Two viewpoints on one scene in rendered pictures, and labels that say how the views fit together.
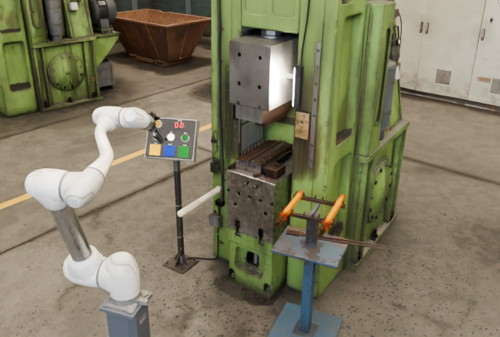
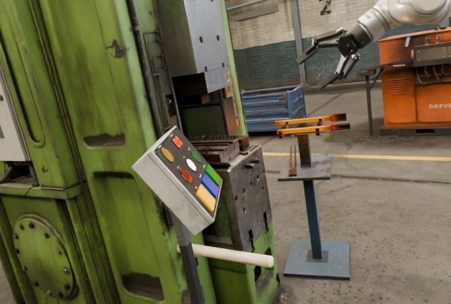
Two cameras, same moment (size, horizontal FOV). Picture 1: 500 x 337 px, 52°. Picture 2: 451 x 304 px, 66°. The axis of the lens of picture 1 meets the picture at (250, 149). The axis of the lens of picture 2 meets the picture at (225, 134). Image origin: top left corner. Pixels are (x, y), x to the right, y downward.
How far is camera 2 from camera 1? 364 cm
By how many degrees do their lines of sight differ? 87
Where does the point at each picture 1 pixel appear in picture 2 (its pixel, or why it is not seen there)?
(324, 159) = (241, 110)
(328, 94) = (229, 40)
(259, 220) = (261, 203)
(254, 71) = (211, 17)
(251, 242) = (262, 243)
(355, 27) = not seen: outside the picture
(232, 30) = not seen: outside the picture
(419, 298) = not seen: hidden behind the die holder
